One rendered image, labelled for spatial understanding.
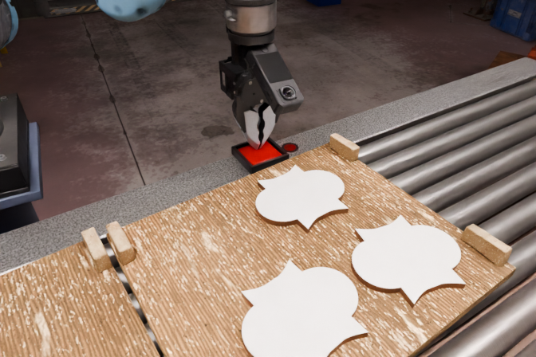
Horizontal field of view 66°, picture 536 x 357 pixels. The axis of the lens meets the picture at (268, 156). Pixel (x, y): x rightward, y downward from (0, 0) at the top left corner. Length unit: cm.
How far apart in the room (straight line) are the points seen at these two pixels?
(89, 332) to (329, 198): 35
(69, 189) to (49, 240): 166
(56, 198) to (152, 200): 163
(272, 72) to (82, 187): 179
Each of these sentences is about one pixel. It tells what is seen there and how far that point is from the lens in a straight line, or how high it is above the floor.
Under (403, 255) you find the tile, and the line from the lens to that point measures 57.
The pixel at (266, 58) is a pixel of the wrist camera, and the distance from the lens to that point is 64.
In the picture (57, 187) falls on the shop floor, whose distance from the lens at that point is 237.
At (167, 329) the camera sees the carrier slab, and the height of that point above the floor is 94.
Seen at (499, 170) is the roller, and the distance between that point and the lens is 83.
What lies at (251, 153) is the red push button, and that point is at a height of 93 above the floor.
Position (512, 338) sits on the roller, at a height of 91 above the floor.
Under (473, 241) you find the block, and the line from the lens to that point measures 62.
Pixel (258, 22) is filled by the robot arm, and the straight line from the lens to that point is 62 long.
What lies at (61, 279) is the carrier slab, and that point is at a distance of 59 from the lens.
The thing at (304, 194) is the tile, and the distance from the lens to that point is 62.
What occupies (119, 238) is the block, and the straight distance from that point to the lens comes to 57.
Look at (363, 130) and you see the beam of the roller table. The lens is 85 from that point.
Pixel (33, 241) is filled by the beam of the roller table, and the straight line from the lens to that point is 68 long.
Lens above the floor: 135
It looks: 35 degrees down
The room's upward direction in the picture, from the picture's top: straight up
